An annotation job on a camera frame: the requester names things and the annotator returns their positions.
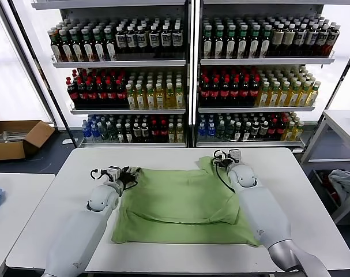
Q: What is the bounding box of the green cap tea bottle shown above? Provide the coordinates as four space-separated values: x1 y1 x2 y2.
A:
92 27 106 61
50 29 61 62
259 24 273 58
80 27 94 62
203 25 215 58
103 27 117 61
69 28 82 62
226 25 238 58
238 24 250 58
59 28 71 62
214 25 226 58
249 24 261 58

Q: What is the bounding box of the dark bottle beige label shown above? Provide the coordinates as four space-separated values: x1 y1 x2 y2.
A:
272 24 286 56
283 24 297 56

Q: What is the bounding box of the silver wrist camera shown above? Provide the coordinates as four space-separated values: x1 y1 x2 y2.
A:
228 148 242 162
107 165 123 182

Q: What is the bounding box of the black window frame post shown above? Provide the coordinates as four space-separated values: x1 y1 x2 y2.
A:
6 0 79 147

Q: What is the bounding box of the grey blue clothes pile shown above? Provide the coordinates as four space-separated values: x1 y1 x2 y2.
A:
328 169 350 207

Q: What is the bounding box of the light green polo shirt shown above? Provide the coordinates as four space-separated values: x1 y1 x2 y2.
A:
110 155 262 248

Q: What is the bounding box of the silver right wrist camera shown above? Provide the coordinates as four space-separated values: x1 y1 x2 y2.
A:
228 148 242 162

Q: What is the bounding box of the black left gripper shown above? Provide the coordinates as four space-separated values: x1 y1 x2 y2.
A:
118 166 143 190

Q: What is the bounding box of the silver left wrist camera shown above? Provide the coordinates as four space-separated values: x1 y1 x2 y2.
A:
107 165 123 182

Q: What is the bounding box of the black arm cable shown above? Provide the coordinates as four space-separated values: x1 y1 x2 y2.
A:
90 169 109 181
212 157 236 193

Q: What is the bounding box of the brown cardboard box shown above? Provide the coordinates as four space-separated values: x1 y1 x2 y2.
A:
0 119 57 161

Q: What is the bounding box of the red cap cola bottle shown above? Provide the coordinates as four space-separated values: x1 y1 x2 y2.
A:
66 79 80 108
96 78 108 108
268 118 278 141
240 76 252 106
115 78 127 108
76 78 89 108
86 78 98 108
200 77 212 106
210 77 221 106
230 77 242 106
159 120 169 143
277 118 287 141
150 120 160 143
249 76 262 106
106 78 118 108
220 77 232 106

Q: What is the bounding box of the grey frame side table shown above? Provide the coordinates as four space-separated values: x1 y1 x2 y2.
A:
300 109 350 224

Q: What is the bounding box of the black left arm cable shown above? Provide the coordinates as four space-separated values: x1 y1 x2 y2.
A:
90 169 109 181

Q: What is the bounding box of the dark bottle blue white label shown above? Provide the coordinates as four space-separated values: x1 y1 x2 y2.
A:
326 24 341 56
316 24 331 56
172 24 185 54
115 25 127 54
295 23 308 56
126 25 138 54
160 24 172 54
149 24 161 54
306 24 320 56
136 25 148 54

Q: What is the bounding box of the grey metal shelving unit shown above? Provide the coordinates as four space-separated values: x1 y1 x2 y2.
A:
32 0 196 148
193 0 337 149

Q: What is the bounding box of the grey metal parts bundle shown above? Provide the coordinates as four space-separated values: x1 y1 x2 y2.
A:
0 129 30 144

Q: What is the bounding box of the red cloth item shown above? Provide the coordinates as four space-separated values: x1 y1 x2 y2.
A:
321 172 341 203

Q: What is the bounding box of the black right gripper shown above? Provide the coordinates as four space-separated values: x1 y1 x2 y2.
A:
213 149 238 170

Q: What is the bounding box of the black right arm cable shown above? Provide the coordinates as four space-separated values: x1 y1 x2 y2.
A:
212 157 236 193

